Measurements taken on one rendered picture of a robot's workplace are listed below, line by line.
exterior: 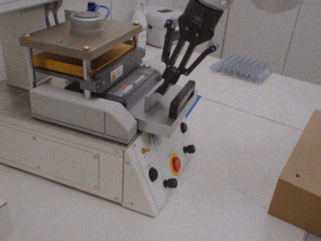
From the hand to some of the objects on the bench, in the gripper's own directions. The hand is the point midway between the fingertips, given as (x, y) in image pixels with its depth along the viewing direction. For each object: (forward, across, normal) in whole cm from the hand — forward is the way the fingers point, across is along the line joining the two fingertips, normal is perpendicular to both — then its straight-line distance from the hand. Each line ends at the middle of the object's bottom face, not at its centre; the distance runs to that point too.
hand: (168, 81), depth 81 cm
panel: (+23, +15, 0) cm, 27 cm away
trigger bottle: (+37, -36, +84) cm, 99 cm away
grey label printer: (+36, -33, +100) cm, 111 cm away
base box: (+33, -11, +1) cm, 35 cm away
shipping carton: (+36, -19, -39) cm, 56 cm away
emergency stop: (+22, +13, 0) cm, 26 cm away
